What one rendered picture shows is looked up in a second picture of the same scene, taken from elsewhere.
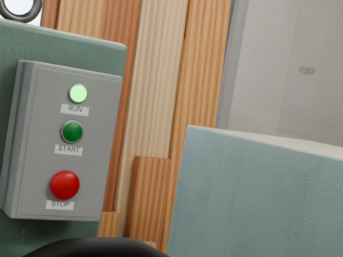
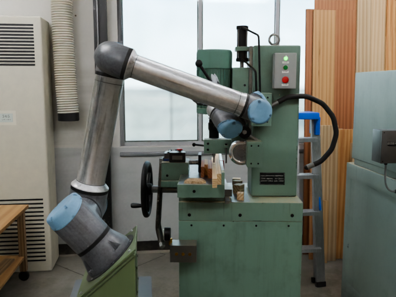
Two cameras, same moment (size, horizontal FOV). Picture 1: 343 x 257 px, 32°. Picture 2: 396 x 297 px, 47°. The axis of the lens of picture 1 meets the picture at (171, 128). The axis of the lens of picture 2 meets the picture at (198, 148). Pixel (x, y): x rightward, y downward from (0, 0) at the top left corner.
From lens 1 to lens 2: 1.54 m
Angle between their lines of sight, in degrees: 32
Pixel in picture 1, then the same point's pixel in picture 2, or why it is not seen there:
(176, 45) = (381, 40)
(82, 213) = (290, 86)
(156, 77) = (370, 59)
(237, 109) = not seen: outside the picture
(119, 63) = (298, 50)
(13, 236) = (277, 95)
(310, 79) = not seen: outside the picture
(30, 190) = (277, 81)
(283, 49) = not seen: outside the picture
